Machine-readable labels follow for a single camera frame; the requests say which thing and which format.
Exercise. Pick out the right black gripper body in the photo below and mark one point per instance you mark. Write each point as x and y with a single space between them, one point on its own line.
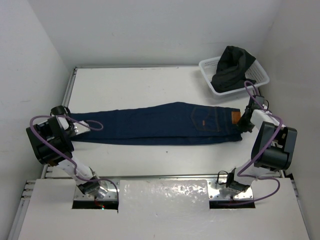
244 125

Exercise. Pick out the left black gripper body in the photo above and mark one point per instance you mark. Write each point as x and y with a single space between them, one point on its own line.
71 131

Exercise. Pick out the dark blue denim trousers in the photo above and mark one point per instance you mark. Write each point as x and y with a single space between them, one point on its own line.
171 124

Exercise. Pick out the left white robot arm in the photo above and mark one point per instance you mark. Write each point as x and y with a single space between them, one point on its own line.
51 143

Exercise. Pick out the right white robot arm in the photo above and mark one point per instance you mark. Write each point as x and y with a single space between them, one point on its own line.
272 151

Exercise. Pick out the black trousers in basket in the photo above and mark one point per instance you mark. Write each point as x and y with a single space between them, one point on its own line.
231 70

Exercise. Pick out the white plastic basket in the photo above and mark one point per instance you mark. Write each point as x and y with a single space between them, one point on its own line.
208 68

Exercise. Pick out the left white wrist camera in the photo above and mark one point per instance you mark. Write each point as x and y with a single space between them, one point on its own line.
81 128

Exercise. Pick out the aluminium table frame rail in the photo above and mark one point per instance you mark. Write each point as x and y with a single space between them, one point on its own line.
65 102

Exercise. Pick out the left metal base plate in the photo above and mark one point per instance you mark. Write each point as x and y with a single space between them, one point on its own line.
99 191

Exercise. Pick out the metal base plate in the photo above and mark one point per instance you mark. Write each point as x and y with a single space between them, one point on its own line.
99 191
217 193

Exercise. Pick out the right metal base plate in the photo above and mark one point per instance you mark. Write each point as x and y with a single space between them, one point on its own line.
217 193

